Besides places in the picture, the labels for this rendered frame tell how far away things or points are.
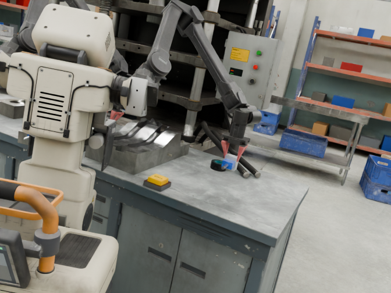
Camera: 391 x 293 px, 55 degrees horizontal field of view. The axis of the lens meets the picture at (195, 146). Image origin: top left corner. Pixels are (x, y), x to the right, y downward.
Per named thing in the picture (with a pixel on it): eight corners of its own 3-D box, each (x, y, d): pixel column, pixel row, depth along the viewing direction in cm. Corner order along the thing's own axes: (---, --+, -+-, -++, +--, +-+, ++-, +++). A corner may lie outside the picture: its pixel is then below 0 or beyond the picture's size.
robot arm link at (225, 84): (172, 22, 152) (188, 5, 145) (181, 22, 156) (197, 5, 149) (224, 114, 148) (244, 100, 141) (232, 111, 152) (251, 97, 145)
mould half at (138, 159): (133, 175, 153) (138, 143, 149) (84, 156, 162) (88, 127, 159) (188, 154, 197) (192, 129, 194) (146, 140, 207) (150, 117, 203)
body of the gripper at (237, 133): (225, 136, 152) (229, 118, 150) (249, 142, 149) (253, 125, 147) (220, 138, 146) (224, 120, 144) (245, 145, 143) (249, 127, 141)
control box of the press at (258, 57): (220, 272, 239) (277, 38, 201) (178, 254, 250) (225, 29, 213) (231, 258, 259) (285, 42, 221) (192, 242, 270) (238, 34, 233)
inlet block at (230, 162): (227, 177, 140) (230, 163, 139) (214, 172, 142) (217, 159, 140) (236, 169, 152) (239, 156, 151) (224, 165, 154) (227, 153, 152)
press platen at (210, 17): (214, 48, 205) (221, 12, 200) (42, 13, 253) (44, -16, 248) (256, 57, 278) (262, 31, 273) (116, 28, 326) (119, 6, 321)
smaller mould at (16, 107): (13, 119, 196) (14, 106, 195) (-7, 111, 202) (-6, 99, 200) (43, 115, 214) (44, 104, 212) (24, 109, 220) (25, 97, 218)
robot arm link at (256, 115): (221, 102, 149) (236, 90, 144) (240, 102, 157) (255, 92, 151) (232, 128, 146) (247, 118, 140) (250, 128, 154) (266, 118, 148)
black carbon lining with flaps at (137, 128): (132, 152, 158) (135, 131, 156) (102, 142, 164) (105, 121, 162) (172, 140, 189) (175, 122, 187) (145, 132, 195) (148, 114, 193)
